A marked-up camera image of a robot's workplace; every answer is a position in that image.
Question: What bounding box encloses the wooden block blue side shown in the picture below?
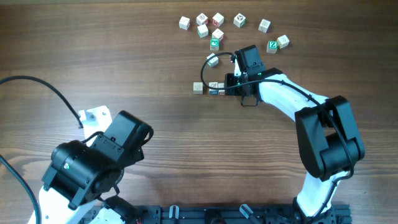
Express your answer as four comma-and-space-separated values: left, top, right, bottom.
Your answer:
208, 82, 218, 95

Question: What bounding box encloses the plain wooden block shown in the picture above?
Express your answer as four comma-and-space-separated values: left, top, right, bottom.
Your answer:
193, 82, 203, 95

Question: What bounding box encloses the wooden block bee picture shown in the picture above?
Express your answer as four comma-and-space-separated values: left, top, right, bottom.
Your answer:
178, 16, 190, 30

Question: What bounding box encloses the wooden block red side picture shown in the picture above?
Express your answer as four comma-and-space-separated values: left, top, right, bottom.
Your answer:
218, 83, 225, 95

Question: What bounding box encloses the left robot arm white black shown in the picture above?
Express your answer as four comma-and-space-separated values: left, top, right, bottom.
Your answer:
29, 106, 154, 223

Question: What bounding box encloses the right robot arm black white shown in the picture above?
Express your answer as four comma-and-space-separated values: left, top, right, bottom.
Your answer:
225, 45, 364, 223

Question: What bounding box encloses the wooden block green Z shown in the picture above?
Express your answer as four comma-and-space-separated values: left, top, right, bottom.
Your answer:
267, 40, 278, 54

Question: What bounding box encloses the wooden block green V side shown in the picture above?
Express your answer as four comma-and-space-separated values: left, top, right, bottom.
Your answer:
207, 53, 219, 67

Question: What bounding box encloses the wooden block green top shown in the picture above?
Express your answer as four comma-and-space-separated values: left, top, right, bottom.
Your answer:
210, 39, 220, 51

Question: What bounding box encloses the wooden block red drawing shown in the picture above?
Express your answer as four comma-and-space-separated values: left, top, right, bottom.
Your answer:
212, 29, 224, 41

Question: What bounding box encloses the wooden block plain pattern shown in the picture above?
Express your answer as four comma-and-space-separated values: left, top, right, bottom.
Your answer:
258, 19, 271, 33

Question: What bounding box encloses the wooden block yellow side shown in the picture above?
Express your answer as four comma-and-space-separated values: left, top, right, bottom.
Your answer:
277, 35, 290, 49

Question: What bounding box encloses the wooden block green side picture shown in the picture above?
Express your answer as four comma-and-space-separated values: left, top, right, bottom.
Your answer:
233, 13, 246, 28

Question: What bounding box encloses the wooden block red letter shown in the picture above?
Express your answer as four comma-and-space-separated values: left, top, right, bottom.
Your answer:
212, 12, 224, 27

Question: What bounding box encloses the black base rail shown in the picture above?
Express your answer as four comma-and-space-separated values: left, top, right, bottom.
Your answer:
77, 203, 352, 224

